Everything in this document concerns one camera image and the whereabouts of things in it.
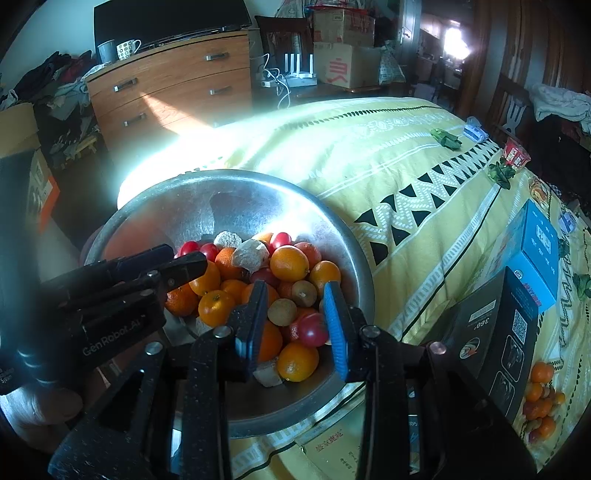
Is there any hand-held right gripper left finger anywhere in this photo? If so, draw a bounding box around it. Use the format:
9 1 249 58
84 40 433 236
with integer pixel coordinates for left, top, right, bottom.
48 279 271 480

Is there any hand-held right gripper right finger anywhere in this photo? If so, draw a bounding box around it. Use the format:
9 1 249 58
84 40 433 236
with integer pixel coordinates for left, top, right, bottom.
322 281 539 480

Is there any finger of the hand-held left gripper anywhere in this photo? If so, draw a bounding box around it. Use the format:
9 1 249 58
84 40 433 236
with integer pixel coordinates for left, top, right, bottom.
60 251 208 324
39 244 175 296

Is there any heap of tangerines and tomatoes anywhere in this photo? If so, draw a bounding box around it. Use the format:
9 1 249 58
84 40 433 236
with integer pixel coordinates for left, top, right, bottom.
164 231 342 388
522 361 568 444

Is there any metal bowl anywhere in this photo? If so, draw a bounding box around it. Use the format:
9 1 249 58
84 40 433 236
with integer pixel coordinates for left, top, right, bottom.
83 168 376 439

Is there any orange and black box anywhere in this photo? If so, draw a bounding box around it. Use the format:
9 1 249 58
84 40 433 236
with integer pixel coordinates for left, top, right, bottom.
28 161 61 232

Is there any tan paper envelope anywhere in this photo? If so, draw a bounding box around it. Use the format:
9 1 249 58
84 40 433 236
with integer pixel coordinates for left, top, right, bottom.
277 406 370 480

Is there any black cardboard box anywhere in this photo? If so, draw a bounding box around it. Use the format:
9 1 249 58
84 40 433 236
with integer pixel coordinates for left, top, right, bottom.
443 266 541 423

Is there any plain cardboard box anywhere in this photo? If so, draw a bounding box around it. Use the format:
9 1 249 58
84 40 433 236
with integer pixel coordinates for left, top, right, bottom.
0 102 44 160

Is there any heap of crumpled clothes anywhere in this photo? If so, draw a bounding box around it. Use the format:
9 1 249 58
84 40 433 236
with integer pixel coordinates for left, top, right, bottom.
0 51 100 171

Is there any wooden dresser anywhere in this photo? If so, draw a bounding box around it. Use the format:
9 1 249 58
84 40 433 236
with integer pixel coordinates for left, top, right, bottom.
87 34 254 155

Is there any blue cardboard box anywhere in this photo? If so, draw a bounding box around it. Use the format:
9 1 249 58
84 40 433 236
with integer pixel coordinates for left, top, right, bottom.
505 198 560 315

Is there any white dotted mug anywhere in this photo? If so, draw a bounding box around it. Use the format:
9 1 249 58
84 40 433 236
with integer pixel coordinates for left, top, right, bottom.
115 39 141 62

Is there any green leafy vegetable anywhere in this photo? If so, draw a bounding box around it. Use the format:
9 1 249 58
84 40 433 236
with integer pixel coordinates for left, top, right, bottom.
430 128 462 151
489 159 518 190

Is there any white router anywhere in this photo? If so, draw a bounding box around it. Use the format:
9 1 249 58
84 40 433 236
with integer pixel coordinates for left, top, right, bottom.
283 52 318 88

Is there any dark wooden desk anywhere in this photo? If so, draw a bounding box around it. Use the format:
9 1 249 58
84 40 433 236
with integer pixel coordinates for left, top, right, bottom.
252 78 416 112

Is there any orange snack packet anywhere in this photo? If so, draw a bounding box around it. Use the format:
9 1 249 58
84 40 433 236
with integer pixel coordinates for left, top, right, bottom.
527 178 550 204

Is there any black television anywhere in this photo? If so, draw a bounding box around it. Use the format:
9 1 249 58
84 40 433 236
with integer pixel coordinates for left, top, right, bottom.
93 0 252 49

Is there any red cup noodle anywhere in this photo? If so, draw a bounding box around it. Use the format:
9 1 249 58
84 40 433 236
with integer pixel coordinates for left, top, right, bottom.
503 138 531 168

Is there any dark high-back chair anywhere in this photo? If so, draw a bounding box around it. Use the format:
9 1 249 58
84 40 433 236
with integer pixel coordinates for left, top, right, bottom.
255 15 315 75

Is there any large brown cardboard box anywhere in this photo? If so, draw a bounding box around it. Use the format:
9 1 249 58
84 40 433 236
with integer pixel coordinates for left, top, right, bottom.
314 42 384 89

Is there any patterned plastic bag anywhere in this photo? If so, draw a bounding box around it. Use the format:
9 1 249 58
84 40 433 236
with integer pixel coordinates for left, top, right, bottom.
379 41 407 85

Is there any small brown cardboard box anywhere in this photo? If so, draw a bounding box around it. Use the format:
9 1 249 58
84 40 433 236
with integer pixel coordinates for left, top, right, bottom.
313 9 376 47

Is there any wooden chair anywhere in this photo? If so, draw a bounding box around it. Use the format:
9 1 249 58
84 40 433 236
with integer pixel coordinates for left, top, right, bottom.
485 74 532 134

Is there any wooden door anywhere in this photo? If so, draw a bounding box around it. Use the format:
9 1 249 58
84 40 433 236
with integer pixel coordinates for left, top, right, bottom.
399 0 423 84

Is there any pile of clothes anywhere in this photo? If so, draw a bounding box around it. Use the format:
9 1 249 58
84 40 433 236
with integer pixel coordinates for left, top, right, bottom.
529 82 591 153

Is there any brown wooden wardrobe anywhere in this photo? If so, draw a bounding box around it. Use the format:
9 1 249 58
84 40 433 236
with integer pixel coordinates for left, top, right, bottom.
457 0 591 116

